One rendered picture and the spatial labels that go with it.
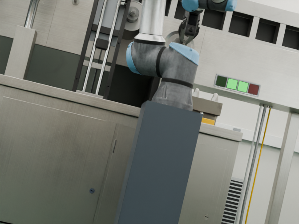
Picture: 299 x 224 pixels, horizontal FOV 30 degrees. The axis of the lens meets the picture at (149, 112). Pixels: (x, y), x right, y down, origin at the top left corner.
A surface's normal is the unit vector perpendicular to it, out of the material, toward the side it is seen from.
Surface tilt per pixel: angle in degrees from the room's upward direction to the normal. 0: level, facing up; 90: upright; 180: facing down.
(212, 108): 90
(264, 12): 90
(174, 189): 90
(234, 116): 90
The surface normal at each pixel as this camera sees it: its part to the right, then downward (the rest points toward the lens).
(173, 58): -0.42, -0.19
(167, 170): 0.10, -0.04
